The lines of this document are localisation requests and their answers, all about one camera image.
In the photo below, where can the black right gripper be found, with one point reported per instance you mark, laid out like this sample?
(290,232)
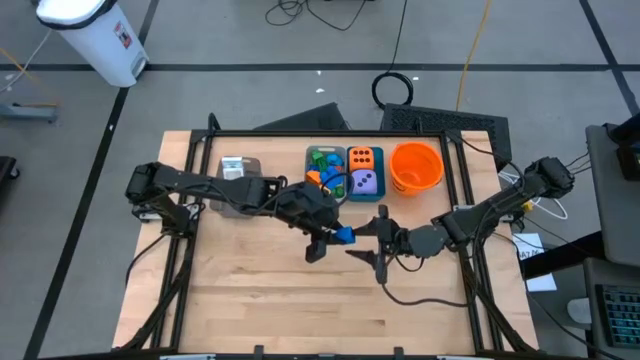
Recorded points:
(425,242)

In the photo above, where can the teal plastic tray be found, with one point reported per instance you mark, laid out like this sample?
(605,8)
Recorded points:
(381,175)

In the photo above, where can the orange foam die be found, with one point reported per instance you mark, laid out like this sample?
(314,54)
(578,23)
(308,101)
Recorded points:
(361,159)

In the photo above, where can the green toy block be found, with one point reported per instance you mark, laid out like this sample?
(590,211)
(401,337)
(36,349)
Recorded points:
(340,191)

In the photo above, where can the black chair base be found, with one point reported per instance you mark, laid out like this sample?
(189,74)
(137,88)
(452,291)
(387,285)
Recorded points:
(6,170)

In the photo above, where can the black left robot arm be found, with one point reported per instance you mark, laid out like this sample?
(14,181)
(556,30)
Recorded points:
(215,187)

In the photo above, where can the purple foam die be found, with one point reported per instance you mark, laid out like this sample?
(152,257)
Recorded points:
(364,182)

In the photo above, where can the grey floor stand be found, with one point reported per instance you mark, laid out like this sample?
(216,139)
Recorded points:
(30,112)

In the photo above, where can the white paper sheet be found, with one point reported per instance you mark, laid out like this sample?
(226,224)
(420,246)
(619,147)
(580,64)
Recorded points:
(530,245)
(542,284)

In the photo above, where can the black aluminium rig frame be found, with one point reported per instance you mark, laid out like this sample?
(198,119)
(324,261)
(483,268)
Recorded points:
(250,133)

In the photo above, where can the orange pumpkin bucket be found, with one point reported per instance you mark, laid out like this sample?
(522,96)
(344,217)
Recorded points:
(416,170)

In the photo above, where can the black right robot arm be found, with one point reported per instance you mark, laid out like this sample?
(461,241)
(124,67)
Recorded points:
(500,205)

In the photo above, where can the rounded blue toy block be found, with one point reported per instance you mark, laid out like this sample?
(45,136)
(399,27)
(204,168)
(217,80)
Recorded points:
(336,160)

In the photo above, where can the backlit keyboard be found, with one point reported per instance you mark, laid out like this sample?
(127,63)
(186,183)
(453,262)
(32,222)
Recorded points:
(620,315)

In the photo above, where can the yellow power plug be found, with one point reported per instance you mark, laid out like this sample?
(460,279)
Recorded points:
(527,205)

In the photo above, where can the clear grey plastic bin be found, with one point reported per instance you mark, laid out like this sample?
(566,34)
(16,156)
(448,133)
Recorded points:
(325,148)

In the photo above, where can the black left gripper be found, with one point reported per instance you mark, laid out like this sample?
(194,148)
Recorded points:
(310,207)

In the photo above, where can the black device on desk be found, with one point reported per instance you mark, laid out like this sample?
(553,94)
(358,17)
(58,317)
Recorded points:
(630,155)

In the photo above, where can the white trash bin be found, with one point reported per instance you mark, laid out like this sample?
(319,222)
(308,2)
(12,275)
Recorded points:
(95,40)

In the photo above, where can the bright green toy brick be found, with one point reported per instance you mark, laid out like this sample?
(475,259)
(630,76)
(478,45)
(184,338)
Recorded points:
(317,159)

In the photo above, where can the black desk leg bar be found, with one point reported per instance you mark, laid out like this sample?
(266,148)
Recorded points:
(560,257)

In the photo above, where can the grey plastic tray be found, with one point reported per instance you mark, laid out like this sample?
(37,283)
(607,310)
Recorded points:
(252,167)

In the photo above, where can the black computer case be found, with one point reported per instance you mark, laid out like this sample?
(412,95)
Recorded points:
(445,120)

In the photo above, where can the dark grey desk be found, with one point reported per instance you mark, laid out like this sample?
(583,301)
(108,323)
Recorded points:
(590,280)

